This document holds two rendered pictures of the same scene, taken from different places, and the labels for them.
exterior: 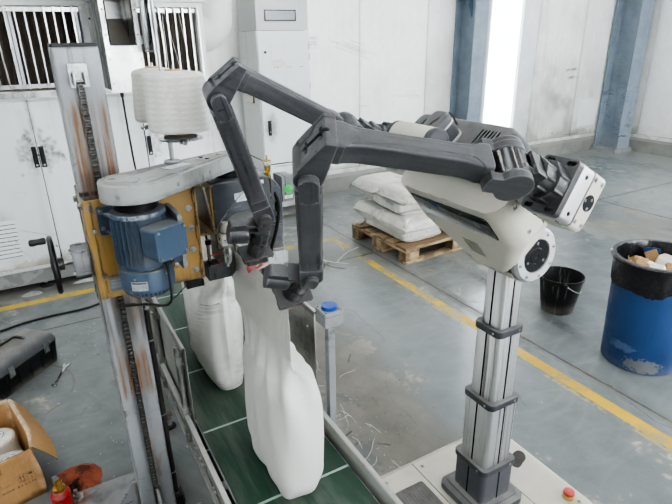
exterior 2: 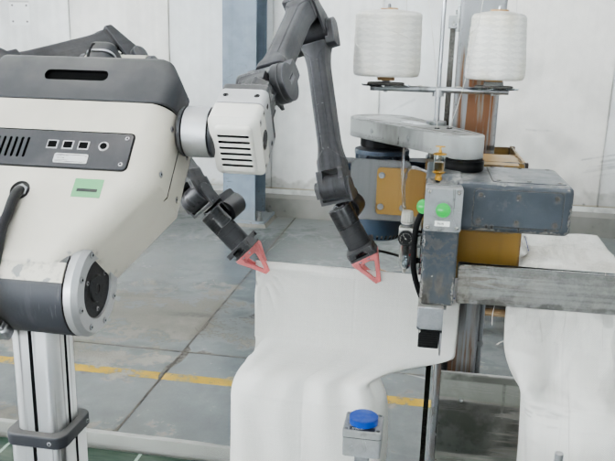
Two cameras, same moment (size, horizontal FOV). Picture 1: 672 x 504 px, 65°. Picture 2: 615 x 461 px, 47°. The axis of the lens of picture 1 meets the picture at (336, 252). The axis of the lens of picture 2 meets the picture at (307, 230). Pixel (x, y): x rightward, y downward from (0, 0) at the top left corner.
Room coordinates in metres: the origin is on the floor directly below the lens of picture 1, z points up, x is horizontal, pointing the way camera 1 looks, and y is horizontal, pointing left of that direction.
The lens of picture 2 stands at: (2.47, -1.10, 1.59)
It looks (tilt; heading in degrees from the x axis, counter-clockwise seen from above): 14 degrees down; 129
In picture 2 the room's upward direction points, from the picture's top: 1 degrees clockwise
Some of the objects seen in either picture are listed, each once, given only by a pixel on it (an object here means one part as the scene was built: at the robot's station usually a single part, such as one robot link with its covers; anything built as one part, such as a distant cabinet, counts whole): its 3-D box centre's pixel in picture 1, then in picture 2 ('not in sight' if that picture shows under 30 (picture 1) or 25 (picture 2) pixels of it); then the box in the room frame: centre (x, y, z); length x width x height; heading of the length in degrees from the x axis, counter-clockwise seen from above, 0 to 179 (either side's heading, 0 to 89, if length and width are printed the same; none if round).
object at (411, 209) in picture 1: (401, 198); not in sight; (4.56, -0.59, 0.44); 0.66 x 0.42 x 0.14; 23
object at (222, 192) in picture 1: (234, 204); (490, 228); (1.83, 0.36, 1.21); 0.30 x 0.25 x 0.30; 29
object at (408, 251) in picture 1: (428, 230); not in sight; (4.73, -0.88, 0.07); 1.20 x 0.82 x 0.14; 121
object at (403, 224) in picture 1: (419, 216); not in sight; (4.40, -0.73, 0.32); 0.66 x 0.43 x 0.15; 121
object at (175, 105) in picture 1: (176, 102); (387, 44); (1.49, 0.43, 1.61); 0.17 x 0.17 x 0.17
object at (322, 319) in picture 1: (329, 315); (362, 434); (1.73, 0.03, 0.81); 0.08 x 0.08 x 0.06; 29
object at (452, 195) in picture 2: (283, 186); (443, 208); (1.80, 0.18, 1.28); 0.08 x 0.05 x 0.09; 29
